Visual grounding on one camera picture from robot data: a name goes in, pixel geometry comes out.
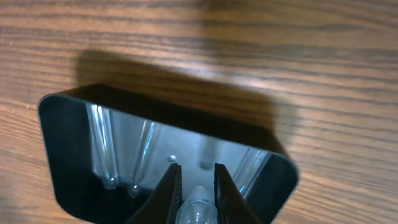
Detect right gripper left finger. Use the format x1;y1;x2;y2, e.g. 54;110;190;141
124;162;183;224

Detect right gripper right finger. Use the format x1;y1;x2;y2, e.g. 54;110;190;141
213;162;266;224

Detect clear test tube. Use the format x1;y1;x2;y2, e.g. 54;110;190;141
127;119;161;198
231;147;272;200
85;103;120;191
175;185;219;224

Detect black tray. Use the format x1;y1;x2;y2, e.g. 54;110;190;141
37;83;300;224

